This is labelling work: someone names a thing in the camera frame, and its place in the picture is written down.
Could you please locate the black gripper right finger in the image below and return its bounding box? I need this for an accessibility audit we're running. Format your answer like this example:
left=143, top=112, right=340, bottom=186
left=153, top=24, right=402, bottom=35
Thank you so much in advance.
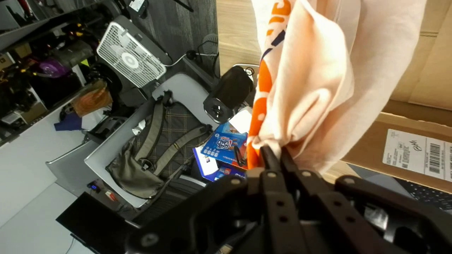
left=280, top=145, right=452, bottom=254

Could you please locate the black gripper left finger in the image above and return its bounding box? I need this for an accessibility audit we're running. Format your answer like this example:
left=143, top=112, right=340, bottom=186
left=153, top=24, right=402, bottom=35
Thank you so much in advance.
left=125, top=144, right=309, bottom=254

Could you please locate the peach towel orange print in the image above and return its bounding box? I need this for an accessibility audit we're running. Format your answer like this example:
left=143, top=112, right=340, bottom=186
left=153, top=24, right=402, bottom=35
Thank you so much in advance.
left=245, top=0, right=429, bottom=174

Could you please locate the brown cardboard box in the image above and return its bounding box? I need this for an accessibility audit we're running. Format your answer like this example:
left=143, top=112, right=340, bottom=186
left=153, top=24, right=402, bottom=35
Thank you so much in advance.
left=344, top=0, right=452, bottom=195

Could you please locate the white box fan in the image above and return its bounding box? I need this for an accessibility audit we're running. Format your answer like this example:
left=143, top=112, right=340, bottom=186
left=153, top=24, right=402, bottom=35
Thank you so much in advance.
left=95, top=20, right=169, bottom=89

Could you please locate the blue snack package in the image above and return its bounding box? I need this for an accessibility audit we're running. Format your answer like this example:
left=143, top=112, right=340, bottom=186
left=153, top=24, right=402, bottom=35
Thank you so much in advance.
left=191, top=120, right=251, bottom=182

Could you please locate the grey laptop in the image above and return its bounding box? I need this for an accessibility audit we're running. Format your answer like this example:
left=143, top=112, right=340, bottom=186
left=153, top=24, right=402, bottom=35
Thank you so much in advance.
left=351, top=162, right=452, bottom=216

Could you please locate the black cylindrical speaker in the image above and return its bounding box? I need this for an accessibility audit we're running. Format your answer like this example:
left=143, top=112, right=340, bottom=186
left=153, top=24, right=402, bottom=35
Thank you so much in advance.
left=203, top=65, right=258, bottom=121

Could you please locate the olive green backpack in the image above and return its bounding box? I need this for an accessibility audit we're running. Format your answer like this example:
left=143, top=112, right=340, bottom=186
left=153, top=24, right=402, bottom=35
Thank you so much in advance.
left=105, top=90, right=214, bottom=202

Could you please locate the black computer monitor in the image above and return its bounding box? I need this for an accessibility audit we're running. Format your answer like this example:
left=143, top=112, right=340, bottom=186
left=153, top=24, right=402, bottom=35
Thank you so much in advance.
left=56, top=191, right=146, bottom=254

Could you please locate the brown bag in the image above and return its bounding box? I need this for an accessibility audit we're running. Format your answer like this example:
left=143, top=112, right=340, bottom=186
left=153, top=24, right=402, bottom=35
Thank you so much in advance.
left=70, top=82, right=115, bottom=119

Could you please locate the dark blue cloth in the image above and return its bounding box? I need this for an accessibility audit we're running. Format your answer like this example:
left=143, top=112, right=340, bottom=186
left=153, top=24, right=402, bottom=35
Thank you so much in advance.
left=54, top=112, right=84, bottom=133

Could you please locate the purple round object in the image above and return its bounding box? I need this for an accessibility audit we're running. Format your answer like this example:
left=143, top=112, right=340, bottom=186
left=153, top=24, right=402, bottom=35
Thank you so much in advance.
left=40, top=58, right=70, bottom=79

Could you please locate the cluttered black shelf rack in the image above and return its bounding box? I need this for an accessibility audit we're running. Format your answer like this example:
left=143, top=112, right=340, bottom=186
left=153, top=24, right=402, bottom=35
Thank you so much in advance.
left=0, top=0, right=115, bottom=147

